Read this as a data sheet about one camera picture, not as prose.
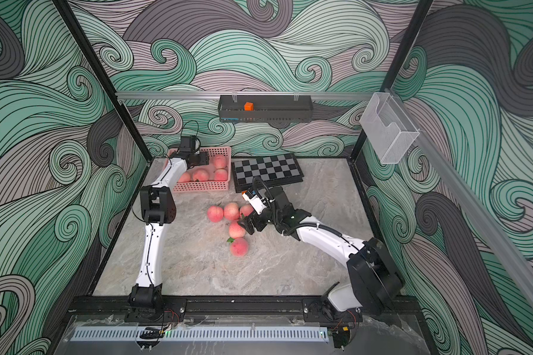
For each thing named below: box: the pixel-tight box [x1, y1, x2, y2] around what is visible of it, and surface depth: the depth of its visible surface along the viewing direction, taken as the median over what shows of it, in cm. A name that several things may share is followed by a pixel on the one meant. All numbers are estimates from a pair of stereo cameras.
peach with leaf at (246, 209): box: [239, 203, 254, 217], surface depth 94 cm
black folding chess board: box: [230, 153, 305, 194], surface depth 113 cm
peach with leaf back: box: [213, 168, 229, 182], surface depth 106 cm
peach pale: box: [223, 202, 240, 221], surface depth 94 cm
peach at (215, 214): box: [207, 205, 224, 223], surface depth 94 cm
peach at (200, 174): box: [192, 168, 210, 182], surface depth 108 cm
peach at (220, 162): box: [214, 155, 227, 169], surface depth 115 cm
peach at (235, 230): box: [228, 219, 246, 239], surface depth 87 cm
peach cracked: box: [230, 237, 250, 258], surface depth 83 cm
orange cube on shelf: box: [243, 101, 254, 111], surface depth 90 cm
